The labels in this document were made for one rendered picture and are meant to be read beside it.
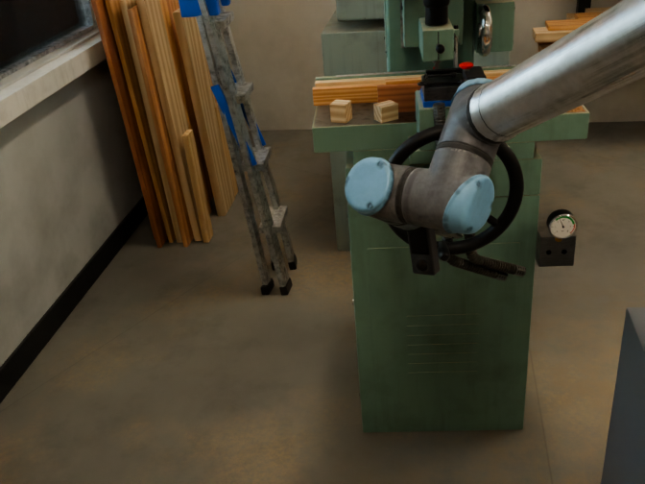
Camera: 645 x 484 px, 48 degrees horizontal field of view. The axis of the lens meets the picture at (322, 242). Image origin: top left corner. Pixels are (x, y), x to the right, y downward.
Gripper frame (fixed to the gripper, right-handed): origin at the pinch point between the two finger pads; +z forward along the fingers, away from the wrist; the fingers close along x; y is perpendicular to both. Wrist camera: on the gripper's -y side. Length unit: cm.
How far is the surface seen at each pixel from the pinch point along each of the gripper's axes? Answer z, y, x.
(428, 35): 6.5, 44.8, 17.0
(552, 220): 28.3, 9.4, -9.7
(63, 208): 35, -1, 170
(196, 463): 23, -67, 74
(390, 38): 22, 51, 36
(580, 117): 23.1, 31.3, -13.8
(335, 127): -1.8, 21.1, 31.5
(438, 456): 54, -52, 18
